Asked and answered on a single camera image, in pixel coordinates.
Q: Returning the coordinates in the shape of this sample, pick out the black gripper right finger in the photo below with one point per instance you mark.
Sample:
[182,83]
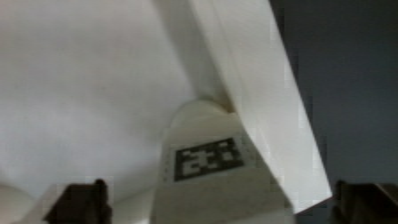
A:
[365,203]

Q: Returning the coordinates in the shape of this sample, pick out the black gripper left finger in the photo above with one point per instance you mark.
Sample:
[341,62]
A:
[74,205]

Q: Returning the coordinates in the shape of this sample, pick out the white leg with tag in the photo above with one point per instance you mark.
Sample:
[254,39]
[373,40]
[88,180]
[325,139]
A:
[218,188]

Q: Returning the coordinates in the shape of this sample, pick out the white square tabletop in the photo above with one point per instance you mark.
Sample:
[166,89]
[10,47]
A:
[110,61]

